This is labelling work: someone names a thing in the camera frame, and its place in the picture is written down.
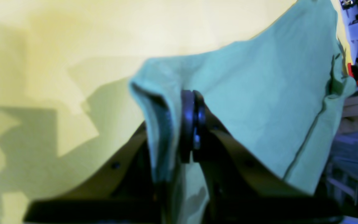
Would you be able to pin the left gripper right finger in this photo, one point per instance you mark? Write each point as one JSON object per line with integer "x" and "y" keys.
{"x": 241, "y": 189}

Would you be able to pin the green T-shirt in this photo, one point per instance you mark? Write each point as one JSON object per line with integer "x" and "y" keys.
{"x": 280, "y": 94}

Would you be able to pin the yellow tablecloth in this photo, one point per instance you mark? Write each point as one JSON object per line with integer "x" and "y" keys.
{"x": 65, "y": 67}

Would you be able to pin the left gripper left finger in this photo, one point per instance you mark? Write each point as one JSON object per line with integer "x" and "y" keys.
{"x": 135, "y": 186}

